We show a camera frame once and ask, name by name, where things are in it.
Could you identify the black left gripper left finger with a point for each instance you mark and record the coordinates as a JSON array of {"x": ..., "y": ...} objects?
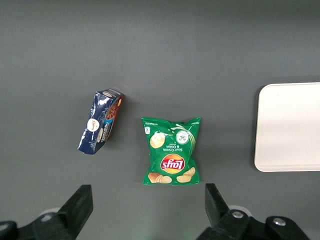
[{"x": 72, "y": 212}]

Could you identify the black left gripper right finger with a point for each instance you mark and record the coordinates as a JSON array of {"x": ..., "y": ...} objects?
[{"x": 220, "y": 220}]

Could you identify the green Lay's chips bag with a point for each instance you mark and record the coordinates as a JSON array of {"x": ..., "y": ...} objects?
[{"x": 172, "y": 152}]

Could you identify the blue chocolate cookie box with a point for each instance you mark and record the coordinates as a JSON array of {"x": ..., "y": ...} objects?
[{"x": 97, "y": 120}]

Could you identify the white rectangular plastic tray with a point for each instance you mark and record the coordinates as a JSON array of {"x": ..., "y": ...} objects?
[{"x": 287, "y": 127}]

